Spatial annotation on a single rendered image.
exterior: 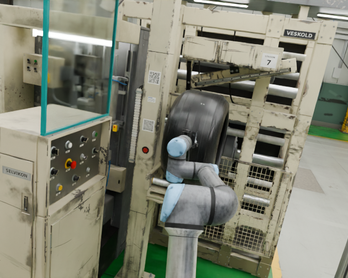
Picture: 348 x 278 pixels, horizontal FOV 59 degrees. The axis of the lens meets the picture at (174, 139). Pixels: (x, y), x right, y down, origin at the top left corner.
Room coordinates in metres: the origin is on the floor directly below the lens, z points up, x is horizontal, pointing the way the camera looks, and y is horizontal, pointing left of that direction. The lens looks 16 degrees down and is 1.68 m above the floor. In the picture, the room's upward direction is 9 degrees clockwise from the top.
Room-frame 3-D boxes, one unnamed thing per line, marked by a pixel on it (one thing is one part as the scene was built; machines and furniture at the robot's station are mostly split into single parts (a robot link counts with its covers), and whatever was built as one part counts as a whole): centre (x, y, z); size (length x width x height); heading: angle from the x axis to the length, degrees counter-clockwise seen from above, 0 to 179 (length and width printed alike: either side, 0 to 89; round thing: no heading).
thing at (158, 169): (1.87, 0.07, 0.90); 0.40 x 0.03 x 0.10; 166
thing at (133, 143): (1.86, 0.24, 1.19); 0.05 x 0.04 x 0.48; 166
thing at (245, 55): (2.08, -0.30, 1.71); 0.61 x 0.25 x 0.15; 76
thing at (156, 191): (1.69, -0.07, 0.84); 0.36 x 0.09 x 0.06; 76
